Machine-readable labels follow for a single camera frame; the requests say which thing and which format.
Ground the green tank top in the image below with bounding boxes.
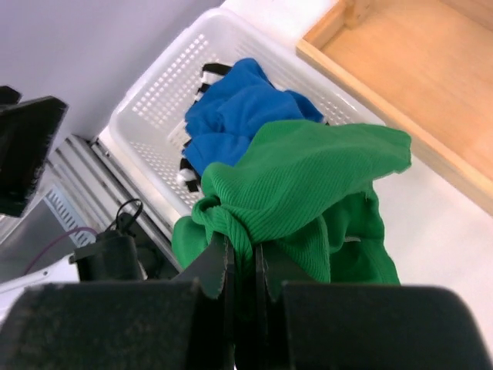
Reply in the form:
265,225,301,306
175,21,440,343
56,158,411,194
172,119,411,284

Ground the white plastic basket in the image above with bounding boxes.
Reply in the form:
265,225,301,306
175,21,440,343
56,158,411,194
108,8,383,224

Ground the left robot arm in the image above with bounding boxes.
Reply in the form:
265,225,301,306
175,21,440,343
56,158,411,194
1,86,179,316

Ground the wooden clothes rack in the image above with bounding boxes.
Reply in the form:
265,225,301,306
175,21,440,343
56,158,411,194
297,0,492,212

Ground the white slotted cable duct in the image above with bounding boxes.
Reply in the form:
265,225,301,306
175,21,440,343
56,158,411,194
43,187,96,247

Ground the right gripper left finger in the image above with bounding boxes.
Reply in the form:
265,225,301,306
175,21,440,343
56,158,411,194
1,234,235,369

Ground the blue tank top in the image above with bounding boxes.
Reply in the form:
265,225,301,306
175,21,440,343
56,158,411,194
183,58,325,176

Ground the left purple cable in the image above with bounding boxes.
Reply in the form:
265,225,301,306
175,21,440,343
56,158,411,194
22,225,97,277

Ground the black white striped tank top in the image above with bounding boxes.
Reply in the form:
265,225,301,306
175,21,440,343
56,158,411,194
176,62,232,193

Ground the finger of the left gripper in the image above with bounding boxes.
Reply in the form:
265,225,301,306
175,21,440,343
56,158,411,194
1,86,69,217

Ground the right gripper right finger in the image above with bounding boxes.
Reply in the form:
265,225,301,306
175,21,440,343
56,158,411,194
255,245,492,369

